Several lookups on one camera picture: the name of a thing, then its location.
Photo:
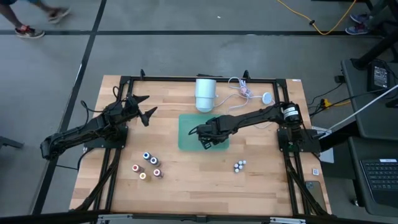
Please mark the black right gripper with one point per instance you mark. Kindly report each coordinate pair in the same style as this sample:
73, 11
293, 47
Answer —
214, 130

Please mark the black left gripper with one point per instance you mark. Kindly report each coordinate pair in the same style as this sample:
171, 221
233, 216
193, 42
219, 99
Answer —
132, 109

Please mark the blue food coloring bottle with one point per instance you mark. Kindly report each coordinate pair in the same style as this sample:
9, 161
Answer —
146, 155

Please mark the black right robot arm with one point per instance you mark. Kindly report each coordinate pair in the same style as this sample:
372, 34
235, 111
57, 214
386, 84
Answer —
248, 117

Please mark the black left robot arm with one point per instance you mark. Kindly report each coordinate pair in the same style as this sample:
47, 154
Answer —
77, 133

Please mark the violet food coloring bottle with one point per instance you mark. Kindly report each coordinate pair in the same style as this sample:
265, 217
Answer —
154, 160

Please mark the magenta food coloring bottle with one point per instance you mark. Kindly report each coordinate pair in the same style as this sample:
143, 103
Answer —
157, 172

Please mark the red food coloring bottle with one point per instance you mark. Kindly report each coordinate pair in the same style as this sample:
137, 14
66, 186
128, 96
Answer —
136, 168

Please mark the yellow food coloring bottle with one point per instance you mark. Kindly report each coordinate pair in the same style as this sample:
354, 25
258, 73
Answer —
143, 176

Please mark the green cutting mat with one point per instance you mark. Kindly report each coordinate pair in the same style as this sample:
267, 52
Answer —
186, 137

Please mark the white cylindrical appliance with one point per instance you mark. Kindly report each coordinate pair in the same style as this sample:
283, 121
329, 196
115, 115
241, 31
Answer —
205, 93

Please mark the white round charger puck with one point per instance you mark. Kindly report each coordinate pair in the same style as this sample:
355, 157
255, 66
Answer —
266, 98

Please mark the small white square tag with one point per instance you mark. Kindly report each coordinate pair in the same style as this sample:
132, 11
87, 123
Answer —
315, 171

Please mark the dark smartphone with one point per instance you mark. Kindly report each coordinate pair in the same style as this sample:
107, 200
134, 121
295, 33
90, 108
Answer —
315, 194

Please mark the white paper sheet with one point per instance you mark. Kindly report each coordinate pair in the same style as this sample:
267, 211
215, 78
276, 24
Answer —
327, 155

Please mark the yellow power plug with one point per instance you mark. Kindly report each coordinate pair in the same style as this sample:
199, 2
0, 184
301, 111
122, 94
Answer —
325, 103

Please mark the grey chair base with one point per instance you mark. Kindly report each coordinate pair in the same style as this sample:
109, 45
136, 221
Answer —
9, 142

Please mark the white rod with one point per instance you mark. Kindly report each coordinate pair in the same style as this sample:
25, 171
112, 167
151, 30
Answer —
360, 111

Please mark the grey desk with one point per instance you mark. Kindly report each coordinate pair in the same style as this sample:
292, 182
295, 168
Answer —
373, 149
357, 87

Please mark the person's feet in sneakers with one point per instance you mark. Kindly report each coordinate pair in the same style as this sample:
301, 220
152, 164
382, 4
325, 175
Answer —
11, 15

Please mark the black laptop keyboard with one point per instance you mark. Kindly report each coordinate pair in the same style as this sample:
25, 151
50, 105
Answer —
382, 180

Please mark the black power adapter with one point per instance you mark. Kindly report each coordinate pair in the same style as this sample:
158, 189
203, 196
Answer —
380, 76

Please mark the black desk beam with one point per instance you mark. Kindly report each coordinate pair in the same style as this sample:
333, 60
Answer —
373, 53

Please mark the person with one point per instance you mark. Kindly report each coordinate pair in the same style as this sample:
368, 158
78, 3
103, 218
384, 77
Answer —
360, 18

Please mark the silver metal bracket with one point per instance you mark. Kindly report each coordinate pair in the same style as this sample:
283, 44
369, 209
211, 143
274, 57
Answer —
287, 220
114, 218

